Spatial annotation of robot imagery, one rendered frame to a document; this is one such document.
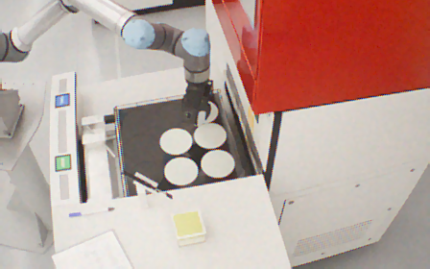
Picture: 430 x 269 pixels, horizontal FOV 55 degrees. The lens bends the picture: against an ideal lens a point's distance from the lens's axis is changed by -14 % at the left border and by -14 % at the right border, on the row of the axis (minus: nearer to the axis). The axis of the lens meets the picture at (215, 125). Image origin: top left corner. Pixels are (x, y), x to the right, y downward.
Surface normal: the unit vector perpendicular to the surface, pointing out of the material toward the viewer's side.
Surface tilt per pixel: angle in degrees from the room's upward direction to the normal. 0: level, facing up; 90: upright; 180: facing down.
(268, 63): 90
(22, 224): 0
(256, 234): 0
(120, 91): 0
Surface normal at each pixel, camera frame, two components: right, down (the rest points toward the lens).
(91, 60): 0.00, -0.63
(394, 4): 0.21, 0.76
